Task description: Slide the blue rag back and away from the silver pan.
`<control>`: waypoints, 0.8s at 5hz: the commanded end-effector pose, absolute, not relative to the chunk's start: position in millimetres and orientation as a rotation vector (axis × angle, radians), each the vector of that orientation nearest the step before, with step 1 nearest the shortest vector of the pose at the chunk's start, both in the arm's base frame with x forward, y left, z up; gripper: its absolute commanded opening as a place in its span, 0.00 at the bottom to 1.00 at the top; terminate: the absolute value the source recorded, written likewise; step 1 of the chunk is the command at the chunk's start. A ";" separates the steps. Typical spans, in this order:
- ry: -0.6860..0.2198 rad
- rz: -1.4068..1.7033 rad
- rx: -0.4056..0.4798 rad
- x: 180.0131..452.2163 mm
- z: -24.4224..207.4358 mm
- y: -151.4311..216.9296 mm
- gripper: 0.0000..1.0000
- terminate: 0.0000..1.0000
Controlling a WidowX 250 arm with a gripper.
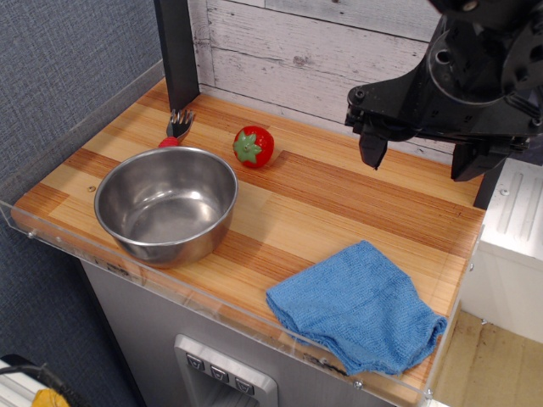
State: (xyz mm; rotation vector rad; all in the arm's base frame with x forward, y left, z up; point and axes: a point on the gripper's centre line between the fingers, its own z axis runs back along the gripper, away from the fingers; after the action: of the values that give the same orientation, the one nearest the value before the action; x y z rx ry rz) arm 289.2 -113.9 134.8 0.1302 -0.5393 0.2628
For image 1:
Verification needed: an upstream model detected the black cable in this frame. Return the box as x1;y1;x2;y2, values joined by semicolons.
0;354;86;407

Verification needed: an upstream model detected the blue rag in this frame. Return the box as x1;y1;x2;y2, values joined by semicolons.
266;241;447;375

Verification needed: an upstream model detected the red toy strawberry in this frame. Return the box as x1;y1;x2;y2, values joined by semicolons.
232;125;275;168

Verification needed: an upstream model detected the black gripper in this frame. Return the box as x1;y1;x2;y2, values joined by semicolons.
345;16;542;181

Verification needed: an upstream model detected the silver metal pan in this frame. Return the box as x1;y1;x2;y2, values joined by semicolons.
94;147;238;268

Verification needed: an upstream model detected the white toy sink unit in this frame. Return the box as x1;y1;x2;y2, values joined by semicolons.
460;159;542;343

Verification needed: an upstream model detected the yellow object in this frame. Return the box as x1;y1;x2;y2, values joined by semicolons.
31;388;70;407

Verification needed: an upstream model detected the black vertical post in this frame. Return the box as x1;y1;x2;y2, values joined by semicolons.
154;0;200;110

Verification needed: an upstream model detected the red-handled metal spork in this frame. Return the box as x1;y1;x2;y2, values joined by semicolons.
159;109;194;148

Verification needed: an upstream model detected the clear acrylic table guard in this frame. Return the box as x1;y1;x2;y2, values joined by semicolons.
1;82;483;406

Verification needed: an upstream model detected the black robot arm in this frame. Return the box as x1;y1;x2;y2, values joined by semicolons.
345;1;542;181

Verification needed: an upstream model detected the silver dispenser button panel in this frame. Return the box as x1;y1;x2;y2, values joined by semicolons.
174;334;279;406

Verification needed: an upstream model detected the silver toy fridge cabinet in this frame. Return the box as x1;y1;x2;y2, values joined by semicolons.
82;262;387;406

